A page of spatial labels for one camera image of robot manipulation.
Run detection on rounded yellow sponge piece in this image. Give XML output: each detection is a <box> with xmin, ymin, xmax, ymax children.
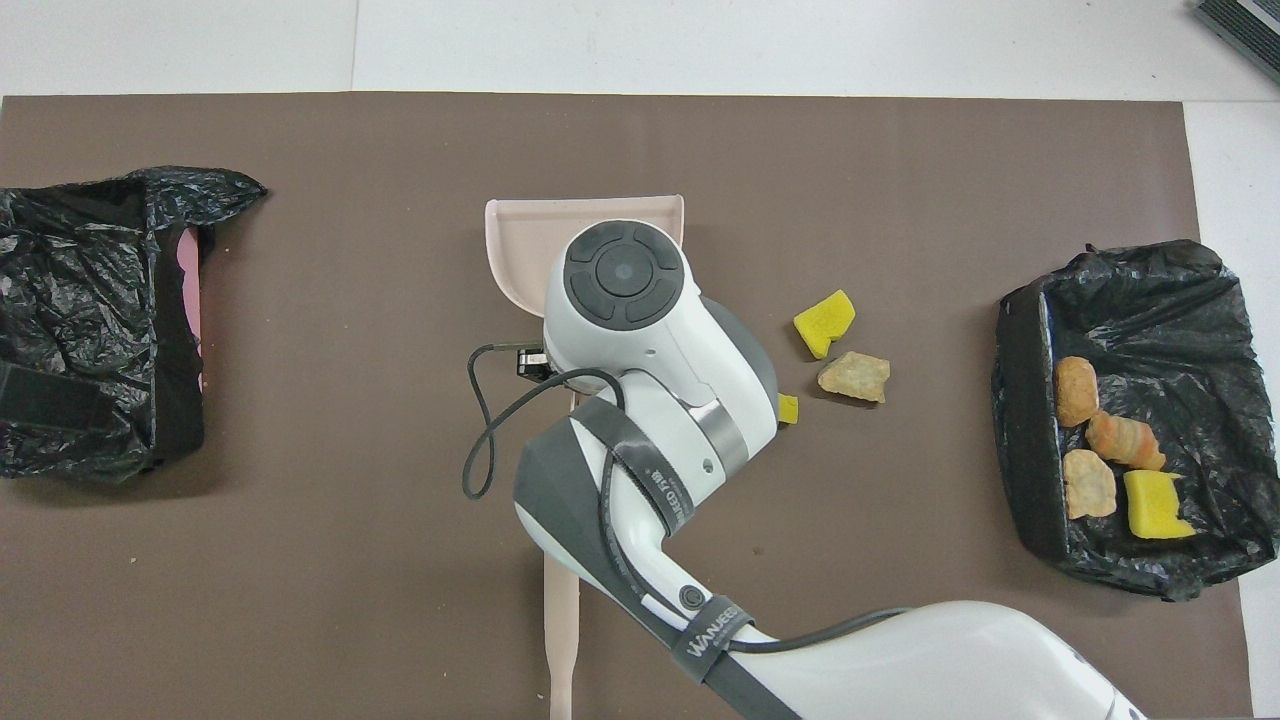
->
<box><xmin>793</xmin><ymin>289</ymin><xmax>858</xmax><ymax>360</ymax></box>

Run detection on notched yellow sponge piece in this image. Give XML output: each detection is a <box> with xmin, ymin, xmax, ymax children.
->
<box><xmin>1122</xmin><ymin>469</ymin><xmax>1198</xmax><ymax>542</ymax></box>

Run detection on beige hand brush black bristles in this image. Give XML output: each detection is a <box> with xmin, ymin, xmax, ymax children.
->
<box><xmin>540</xmin><ymin>550</ymin><xmax>583</xmax><ymax>720</ymax></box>

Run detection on orange striped croissant piece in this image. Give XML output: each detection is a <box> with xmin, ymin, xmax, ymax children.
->
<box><xmin>1086</xmin><ymin>409</ymin><xmax>1168</xmax><ymax>472</ymax></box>

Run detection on pale greenish bread chunk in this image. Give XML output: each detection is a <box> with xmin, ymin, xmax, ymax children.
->
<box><xmin>817</xmin><ymin>350</ymin><xmax>892</xmax><ymax>405</ymax></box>

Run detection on brown table mat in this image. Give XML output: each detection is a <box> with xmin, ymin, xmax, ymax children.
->
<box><xmin>0</xmin><ymin>92</ymin><xmax>1254</xmax><ymax>720</ymax></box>

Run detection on pale puffed pastry chunk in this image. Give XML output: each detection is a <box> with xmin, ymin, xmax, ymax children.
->
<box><xmin>1062</xmin><ymin>449</ymin><xmax>1118</xmax><ymax>521</ymax></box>

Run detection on grey slatted device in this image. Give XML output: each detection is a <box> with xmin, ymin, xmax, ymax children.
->
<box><xmin>1193</xmin><ymin>0</ymin><xmax>1280</xmax><ymax>83</ymax></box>

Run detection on beige plastic dustpan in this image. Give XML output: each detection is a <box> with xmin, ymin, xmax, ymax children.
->
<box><xmin>484</xmin><ymin>194</ymin><xmax>687</xmax><ymax>413</ymax></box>

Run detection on brown bread roll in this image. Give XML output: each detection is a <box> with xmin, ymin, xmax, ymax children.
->
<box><xmin>1054</xmin><ymin>356</ymin><xmax>1100</xmax><ymax>429</ymax></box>

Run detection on pink bin with black bag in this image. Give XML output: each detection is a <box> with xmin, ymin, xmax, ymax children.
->
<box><xmin>0</xmin><ymin>165</ymin><xmax>269</xmax><ymax>488</ymax></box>

